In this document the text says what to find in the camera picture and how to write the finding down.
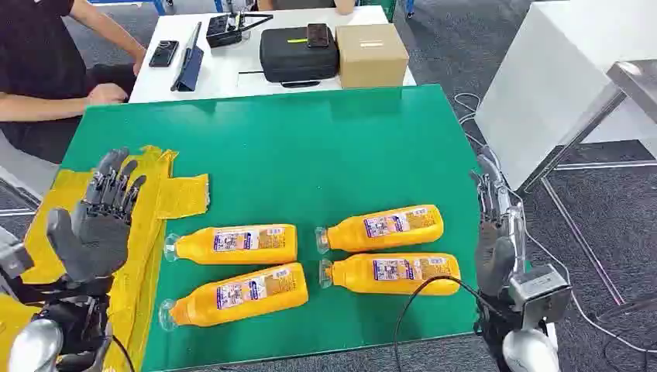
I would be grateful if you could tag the white table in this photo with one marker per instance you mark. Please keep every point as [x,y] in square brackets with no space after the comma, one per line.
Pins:
[226,72]

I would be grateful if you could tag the person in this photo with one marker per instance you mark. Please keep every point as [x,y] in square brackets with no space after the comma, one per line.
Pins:
[303,4]
[36,51]

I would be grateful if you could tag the orange drink bottle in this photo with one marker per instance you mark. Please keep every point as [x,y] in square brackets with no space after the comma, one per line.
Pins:
[354,274]
[349,236]
[195,308]
[277,246]

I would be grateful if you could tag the white cabinet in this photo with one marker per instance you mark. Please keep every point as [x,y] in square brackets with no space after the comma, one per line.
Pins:
[554,77]

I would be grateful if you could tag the green table mat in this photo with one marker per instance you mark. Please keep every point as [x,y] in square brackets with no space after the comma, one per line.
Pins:
[308,154]

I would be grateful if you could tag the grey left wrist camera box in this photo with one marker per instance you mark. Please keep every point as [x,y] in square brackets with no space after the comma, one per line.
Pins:
[13,256]

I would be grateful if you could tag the steel bench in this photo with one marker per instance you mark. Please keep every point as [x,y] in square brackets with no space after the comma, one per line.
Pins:
[636,82]

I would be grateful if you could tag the tablet with blue cover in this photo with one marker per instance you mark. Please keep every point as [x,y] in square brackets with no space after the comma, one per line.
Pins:
[189,67]

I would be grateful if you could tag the black remote controller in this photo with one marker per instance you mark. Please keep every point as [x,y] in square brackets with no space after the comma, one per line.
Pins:
[223,31]

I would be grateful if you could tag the yellow green pen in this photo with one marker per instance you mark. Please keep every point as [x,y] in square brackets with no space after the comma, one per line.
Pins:
[297,40]

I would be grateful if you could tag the green crate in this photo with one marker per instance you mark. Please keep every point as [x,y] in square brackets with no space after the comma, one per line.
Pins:
[377,7]

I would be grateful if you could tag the black carrying case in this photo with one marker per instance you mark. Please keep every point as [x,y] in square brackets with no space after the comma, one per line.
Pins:
[292,61]

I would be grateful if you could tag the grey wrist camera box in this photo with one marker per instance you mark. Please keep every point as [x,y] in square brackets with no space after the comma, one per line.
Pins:
[539,295]
[13,256]

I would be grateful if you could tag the brown cardboard box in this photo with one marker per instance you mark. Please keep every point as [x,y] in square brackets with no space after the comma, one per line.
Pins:
[372,61]

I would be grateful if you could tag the person's left hand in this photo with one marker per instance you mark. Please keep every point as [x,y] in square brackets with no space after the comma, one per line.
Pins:
[139,60]

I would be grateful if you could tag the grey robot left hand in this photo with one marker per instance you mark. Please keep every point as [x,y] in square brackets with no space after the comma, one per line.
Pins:
[100,241]

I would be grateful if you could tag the black smartphone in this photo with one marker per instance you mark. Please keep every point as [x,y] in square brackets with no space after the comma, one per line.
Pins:
[164,53]
[317,35]

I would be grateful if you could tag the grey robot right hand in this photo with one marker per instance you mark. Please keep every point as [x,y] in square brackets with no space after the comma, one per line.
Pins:
[494,256]

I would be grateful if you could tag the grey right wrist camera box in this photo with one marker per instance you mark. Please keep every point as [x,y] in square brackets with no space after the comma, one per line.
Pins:
[539,295]

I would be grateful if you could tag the yellow plastic sheet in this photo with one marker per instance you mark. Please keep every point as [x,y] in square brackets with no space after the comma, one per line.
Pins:
[174,197]

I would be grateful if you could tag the person's right hand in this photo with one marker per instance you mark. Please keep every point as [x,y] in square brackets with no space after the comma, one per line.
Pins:
[108,95]

